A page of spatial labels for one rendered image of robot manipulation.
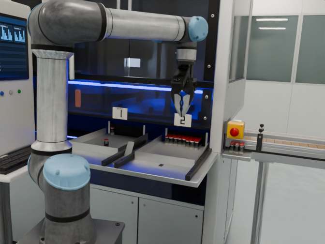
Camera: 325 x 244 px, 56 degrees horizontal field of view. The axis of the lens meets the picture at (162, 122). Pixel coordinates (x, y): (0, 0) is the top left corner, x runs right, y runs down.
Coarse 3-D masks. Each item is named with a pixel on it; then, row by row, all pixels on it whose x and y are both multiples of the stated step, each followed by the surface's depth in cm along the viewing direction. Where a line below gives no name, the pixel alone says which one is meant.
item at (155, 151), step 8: (160, 136) 157; (152, 144) 147; (160, 144) 153; (208, 144) 147; (136, 152) 128; (144, 152) 127; (152, 152) 138; (160, 152) 139; (168, 152) 140; (176, 152) 140; (184, 152) 141; (192, 152) 141; (200, 152) 130; (144, 160) 127; (152, 160) 126; (160, 160) 125; (168, 160) 124; (176, 160) 122; (184, 160) 121; (192, 160) 120
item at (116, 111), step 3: (114, 108) 158; (117, 108) 157; (120, 108) 157; (123, 108) 156; (126, 108) 156; (114, 111) 158; (117, 111) 158; (120, 111) 157; (123, 111) 156; (126, 111) 156; (114, 114) 158; (117, 114) 158; (123, 114) 157; (126, 114) 156; (114, 117) 159; (117, 117) 158; (120, 117) 157; (123, 117) 157; (126, 117) 156
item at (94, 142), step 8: (104, 128) 169; (88, 136) 155; (96, 136) 162; (104, 136) 165; (112, 136) 166; (120, 136) 166; (144, 136) 158; (72, 144) 139; (80, 144) 137; (88, 144) 136; (96, 144) 148; (112, 144) 149; (120, 144) 150; (96, 152) 135; (104, 152) 134; (112, 152) 132
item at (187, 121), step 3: (177, 114) 146; (186, 114) 145; (177, 117) 147; (180, 117) 146; (186, 117) 145; (189, 117) 145; (174, 120) 148; (177, 120) 147; (186, 120) 145; (189, 120) 145; (174, 123) 148; (177, 123) 147; (186, 123) 146; (189, 123) 145; (186, 126) 146; (189, 126) 145
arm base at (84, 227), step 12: (48, 216) 78; (84, 216) 80; (48, 228) 78; (60, 228) 77; (72, 228) 78; (84, 228) 80; (48, 240) 77; (60, 240) 77; (72, 240) 78; (84, 240) 79
